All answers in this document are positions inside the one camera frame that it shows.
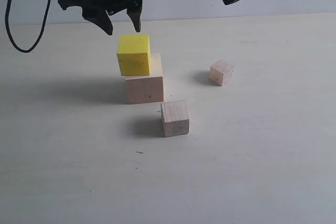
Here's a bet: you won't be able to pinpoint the small wooden cube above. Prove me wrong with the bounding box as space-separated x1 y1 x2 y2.
208 60 233 86

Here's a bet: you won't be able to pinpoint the medium wooden cube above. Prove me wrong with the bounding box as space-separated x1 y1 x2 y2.
160 100 190 137

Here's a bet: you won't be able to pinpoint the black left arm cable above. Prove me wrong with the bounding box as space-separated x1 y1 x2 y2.
5 0 61 53

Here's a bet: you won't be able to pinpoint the yellow cube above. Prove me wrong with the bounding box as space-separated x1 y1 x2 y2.
117 35 151 76

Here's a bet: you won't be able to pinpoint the large light wooden cube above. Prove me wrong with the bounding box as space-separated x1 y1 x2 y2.
125 53 164 104

